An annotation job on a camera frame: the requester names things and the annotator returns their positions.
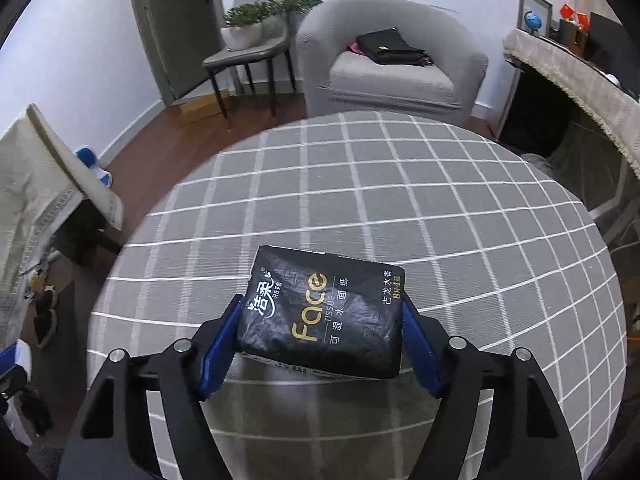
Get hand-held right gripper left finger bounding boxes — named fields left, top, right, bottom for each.
left=57, top=292, right=246, bottom=480

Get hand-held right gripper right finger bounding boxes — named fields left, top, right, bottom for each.
left=400, top=302, right=583, bottom=480

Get black tissue pack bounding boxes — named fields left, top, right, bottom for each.
left=235, top=245, right=406, bottom=380

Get dark slippers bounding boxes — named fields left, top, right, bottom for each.
left=30, top=285, right=61, bottom=348

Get black shoes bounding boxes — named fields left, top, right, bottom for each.
left=20, top=390, right=53, bottom=436

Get grey checked tablecloth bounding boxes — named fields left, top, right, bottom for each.
left=86, top=110, right=627, bottom=480

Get beige cloth covered table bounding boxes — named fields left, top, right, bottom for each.
left=0, top=104, right=125, bottom=286

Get blue white plastic stool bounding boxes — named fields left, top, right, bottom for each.
left=74, top=145, right=113, bottom=187

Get flat cardboard box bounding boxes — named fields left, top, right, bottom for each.
left=175, top=91, right=231, bottom=126

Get black cabinet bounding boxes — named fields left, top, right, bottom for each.
left=500, top=60, right=576, bottom=153

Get grey armchair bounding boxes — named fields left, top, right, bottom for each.
left=295, top=0, right=490, bottom=128

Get grey dining chair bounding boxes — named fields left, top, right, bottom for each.
left=202, top=0, right=297, bottom=128

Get black bag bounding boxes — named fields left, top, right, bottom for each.
left=356, top=29, right=430, bottom=67

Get potted green plant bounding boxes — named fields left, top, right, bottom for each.
left=221, top=0, right=325, bottom=52

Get beige cloth covered desk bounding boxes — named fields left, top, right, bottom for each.
left=502, top=29, right=640, bottom=181

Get grey green door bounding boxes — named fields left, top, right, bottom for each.
left=124, top=0, right=223, bottom=106

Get dark brown box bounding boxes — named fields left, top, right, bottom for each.
left=559, top=19, right=586, bottom=56

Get black monitor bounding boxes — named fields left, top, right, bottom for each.
left=590, top=11, right=640, bottom=96

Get grey metal frame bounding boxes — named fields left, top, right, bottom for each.
left=592, top=160, right=636, bottom=246

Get picture frame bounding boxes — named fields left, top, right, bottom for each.
left=517, top=0, right=553, bottom=36

